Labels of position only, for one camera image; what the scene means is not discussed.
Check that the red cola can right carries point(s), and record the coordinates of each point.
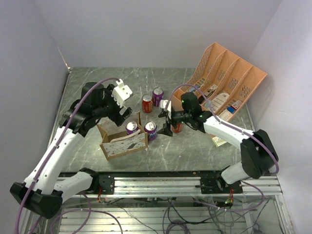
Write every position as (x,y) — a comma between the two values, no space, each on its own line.
(178,128)

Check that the orange plastic desk organizer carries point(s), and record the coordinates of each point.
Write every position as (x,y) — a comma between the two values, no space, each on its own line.
(223,81)

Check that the aluminium mounting rail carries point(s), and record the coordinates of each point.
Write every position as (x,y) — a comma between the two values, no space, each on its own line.
(183,183)

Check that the purple Fanta can back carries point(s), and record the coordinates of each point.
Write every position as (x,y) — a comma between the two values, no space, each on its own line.
(157,95)

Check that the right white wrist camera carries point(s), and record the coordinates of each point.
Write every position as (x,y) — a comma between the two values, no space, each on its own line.
(165,105)

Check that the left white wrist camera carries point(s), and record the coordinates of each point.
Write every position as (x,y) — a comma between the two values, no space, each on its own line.
(121,93)

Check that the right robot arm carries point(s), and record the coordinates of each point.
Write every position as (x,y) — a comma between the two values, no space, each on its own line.
(257,152)

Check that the red cola can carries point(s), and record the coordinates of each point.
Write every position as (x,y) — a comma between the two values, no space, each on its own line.
(147,103)
(178,128)

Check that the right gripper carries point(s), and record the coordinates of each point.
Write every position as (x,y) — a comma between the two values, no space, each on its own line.
(165,130)

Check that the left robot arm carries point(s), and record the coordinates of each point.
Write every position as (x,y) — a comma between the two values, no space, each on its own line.
(40,192)

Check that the green white small box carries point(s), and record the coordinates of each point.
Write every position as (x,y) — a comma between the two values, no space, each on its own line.
(218,141)

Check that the purple fanta can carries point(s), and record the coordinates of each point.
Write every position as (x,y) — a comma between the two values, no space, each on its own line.
(151,128)
(131,127)
(157,95)

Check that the red cola can back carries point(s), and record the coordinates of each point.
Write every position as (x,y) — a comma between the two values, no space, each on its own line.
(147,103)

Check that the purple Fanta can front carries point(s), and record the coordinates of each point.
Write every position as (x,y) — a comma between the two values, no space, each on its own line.
(151,128)

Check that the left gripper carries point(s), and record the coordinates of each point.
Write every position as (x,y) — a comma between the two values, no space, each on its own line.
(116,117)

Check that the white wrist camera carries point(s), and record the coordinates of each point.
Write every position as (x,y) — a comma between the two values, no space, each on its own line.
(121,93)
(165,105)

